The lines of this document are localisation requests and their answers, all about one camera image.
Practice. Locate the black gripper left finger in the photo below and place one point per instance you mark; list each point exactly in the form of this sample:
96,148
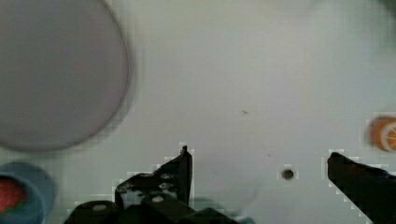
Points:
172,178

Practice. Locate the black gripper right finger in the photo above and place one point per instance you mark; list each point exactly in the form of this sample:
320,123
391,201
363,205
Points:
372,190

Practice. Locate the orange slice toy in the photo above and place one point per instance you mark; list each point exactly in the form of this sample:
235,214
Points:
382,133

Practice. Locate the blue small bowl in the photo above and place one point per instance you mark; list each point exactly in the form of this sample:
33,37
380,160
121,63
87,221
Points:
40,189

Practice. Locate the lilac round plate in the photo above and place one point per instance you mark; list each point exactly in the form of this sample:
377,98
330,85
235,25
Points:
65,72

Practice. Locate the red strawberry toy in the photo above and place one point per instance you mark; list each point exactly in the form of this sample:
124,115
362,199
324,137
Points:
12,195

